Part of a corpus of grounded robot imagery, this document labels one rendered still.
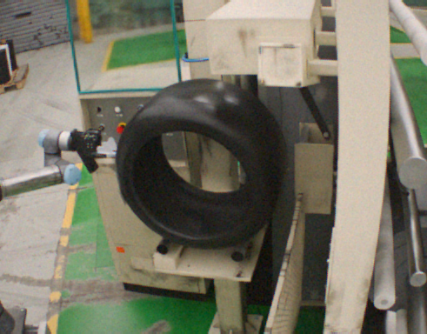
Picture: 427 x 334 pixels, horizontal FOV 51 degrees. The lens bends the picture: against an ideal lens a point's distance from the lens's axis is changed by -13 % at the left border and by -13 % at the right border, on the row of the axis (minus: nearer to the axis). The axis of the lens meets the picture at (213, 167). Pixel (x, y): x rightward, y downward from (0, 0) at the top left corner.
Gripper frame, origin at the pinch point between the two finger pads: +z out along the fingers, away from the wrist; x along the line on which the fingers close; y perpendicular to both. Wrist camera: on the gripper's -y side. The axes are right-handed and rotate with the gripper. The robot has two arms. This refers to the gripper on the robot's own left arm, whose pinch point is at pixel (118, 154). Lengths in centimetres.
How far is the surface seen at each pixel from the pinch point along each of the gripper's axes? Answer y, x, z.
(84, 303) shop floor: -130, 35, -52
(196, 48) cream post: 34.5, 25.7, 20.9
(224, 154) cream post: -7.9, 25.7, 33.4
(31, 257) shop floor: -138, 68, -114
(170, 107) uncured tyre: 24.8, -9.3, 23.1
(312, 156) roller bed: 1, 19, 68
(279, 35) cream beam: 59, -36, 58
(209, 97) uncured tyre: 27.6, -4.7, 34.2
